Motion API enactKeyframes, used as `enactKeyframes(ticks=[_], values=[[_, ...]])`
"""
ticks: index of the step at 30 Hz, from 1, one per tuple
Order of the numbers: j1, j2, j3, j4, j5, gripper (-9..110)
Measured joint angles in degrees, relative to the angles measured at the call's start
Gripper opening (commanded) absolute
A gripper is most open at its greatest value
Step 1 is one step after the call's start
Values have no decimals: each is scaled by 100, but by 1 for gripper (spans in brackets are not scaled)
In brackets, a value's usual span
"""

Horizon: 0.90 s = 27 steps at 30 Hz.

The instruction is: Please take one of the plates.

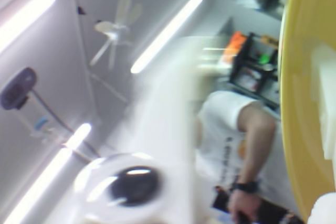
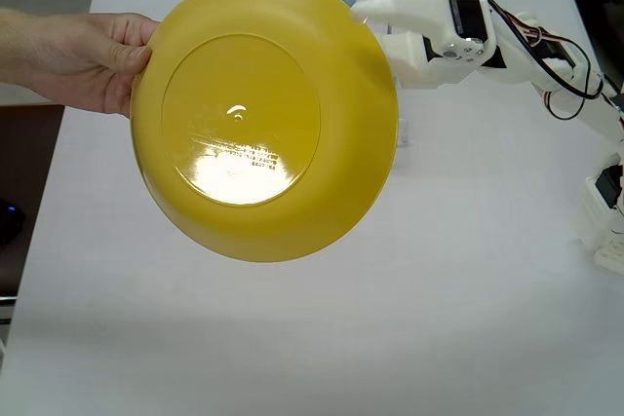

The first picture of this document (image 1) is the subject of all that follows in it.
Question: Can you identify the ceiling light tube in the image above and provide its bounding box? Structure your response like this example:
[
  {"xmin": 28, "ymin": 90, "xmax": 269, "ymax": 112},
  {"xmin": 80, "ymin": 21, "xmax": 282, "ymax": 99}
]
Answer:
[
  {"xmin": 130, "ymin": 0, "xmax": 205, "ymax": 74},
  {"xmin": 4, "ymin": 122, "xmax": 92, "ymax": 224},
  {"xmin": 0, "ymin": 0, "xmax": 57, "ymax": 53}
]

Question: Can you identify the grey webcam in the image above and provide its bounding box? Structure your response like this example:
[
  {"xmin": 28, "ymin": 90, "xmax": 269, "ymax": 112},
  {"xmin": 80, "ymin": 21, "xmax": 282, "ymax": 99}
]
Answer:
[{"xmin": 0, "ymin": 67, "xmax": 38, "ymax": 111}]

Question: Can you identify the forearm wearing black watch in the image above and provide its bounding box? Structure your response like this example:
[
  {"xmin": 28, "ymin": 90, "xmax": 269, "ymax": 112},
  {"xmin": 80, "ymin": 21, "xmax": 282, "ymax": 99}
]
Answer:
[{"xmin": 232, "ymin": 102, "xmax": 278, "ymax": 185}]

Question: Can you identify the black storage shelf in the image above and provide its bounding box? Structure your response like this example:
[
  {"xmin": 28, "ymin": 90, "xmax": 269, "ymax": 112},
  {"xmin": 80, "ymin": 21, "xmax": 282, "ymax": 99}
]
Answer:
[{"xmin": 228, "ymin": 31, "xmax": 281, "ymax": 111}]

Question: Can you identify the orange box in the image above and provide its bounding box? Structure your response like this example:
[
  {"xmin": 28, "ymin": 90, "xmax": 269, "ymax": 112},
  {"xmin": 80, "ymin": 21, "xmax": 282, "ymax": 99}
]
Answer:
[{"xmin": 221, "ymin": 30, "xmax": 248, "ymax": 65}]

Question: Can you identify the yellow plastic bowl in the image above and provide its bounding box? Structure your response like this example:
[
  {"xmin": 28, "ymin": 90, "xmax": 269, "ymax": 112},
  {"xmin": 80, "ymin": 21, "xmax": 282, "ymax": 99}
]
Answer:
[{"xmin": 278, "ymin": 0, "xmax": 336, "ymax": 224}]

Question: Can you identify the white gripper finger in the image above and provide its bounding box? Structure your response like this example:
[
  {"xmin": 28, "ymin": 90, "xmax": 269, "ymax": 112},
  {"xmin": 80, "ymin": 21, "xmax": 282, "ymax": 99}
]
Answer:
[
  {"xmin": 104, "ymin": 36, "xmax": 211, "ymax": 224},
  {"xmin": 311, "ymin": 42, "xmax": 336, "ymax": 159}
]

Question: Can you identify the white ceiling fan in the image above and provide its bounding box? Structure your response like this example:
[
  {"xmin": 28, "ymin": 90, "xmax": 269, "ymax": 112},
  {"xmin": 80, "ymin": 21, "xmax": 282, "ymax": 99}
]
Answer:
[{"xmin": 89, "ymin": 0, "xmax": 144, "ymax": 70}]

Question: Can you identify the person in white shirt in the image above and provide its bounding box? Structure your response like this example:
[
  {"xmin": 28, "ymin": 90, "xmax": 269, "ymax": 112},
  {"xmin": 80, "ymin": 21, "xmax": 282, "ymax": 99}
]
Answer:
[{"xmin": 195, "ymin": 90, "xmax": 292, "ymax": 209}]

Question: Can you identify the blue clip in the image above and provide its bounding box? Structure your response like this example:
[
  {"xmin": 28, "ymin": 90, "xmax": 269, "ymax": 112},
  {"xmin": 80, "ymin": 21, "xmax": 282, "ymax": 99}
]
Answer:
[{"xmin": 33, "ymin": 117, "xmax": 50, "ymax": 131}]

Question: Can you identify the black handheld device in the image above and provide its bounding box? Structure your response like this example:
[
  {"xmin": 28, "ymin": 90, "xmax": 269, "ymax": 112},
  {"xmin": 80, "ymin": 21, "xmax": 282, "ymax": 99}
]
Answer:
[{"xmin": 212, "ymin": 186, "xmax": 302, "ymax": 224}]

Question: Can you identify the black wristwatch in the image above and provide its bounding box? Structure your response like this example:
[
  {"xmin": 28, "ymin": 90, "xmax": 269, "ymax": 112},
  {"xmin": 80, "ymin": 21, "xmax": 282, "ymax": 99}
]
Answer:
[{"xmin": 230, "ymin": 180, "xmax": 259, "ymax": 193}]

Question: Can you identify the person's hand with wristwatch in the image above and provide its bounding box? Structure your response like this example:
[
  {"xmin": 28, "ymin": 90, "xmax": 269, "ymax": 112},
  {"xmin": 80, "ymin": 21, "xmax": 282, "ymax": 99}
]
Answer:
[{"xmin": 227, "ymin": 190, "xmax": 264, "ymax": 222}]

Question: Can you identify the black webcam cable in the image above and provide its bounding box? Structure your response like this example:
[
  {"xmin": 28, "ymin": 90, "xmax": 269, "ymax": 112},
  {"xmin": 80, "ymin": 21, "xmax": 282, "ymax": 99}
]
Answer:
[{"xmin": 33, "ymin": 90, "xmax": 102, "ymax": 159}]

